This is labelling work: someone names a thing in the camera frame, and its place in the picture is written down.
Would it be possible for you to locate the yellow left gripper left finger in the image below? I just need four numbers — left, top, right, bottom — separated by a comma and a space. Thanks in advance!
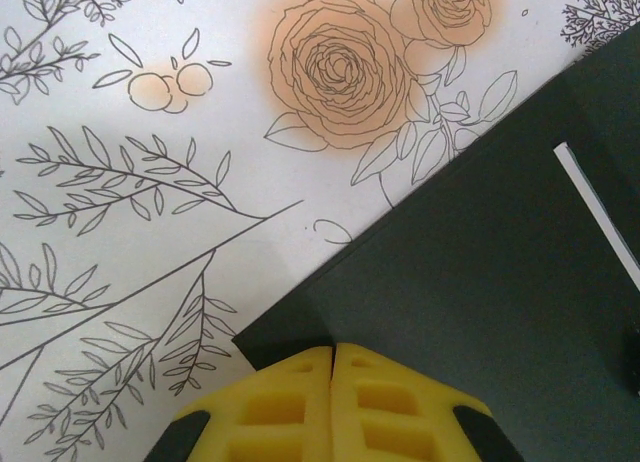
144, 345, 334, 462

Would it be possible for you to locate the black paper envelope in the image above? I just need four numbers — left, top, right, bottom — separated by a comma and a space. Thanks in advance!
232, 19, 640, 462

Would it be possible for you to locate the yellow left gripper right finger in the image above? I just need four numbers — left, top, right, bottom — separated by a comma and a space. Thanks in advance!
329, 342, 526, 462

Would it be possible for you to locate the white paper letter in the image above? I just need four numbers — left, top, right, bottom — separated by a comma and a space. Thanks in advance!
553, 141, 640, 279

